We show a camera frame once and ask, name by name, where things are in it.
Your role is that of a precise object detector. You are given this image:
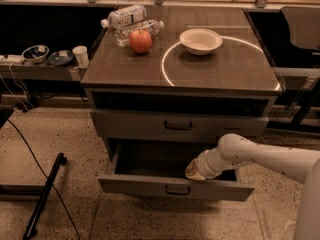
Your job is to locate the white power strip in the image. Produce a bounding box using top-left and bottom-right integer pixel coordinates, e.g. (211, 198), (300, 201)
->
(0, 55), (24, 64)

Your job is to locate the black floor cable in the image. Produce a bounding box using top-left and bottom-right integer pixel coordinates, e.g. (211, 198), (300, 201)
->
(6, 118), (81, 240)

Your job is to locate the labelled plastic water bottle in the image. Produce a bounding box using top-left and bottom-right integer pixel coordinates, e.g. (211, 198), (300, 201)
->
(101, 5), (147, 30)

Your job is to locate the grey top drawer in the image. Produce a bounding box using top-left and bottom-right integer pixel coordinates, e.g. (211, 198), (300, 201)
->
(90, 110), (268, 144)

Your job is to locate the white paper cup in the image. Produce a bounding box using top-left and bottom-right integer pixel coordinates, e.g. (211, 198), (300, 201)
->
(72, 46), (89, 67)

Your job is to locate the clear plastic water bottle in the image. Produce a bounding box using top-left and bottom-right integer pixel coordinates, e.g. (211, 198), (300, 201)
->
(115, 19), (164, 47)

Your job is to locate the white paper bowl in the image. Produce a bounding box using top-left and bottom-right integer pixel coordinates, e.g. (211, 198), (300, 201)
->
(179, 28), (223, 56)

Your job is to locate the grey drawer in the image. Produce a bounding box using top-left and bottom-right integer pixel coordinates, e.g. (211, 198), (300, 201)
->
(98, 140), (254, 201)
(90, 110), (268, 144)

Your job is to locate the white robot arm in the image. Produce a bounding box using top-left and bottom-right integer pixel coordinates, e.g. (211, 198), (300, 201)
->
(185, 134), (320, 240)

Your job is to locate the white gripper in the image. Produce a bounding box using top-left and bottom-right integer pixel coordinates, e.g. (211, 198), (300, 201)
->
(185, 147), (249, 181)

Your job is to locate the black floor stand leg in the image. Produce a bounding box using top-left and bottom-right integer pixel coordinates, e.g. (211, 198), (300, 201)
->
(23, 153), (67, 240)

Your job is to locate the red apple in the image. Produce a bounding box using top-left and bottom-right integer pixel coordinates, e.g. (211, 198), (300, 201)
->
(129, 30), (152, 54)

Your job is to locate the dark blue bowl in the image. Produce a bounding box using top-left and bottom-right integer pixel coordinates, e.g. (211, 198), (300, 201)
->
(48, 50), (74, 66)

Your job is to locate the grey drawer cabinet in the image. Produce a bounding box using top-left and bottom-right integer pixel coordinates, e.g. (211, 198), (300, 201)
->
(81, 6), (282, 153)

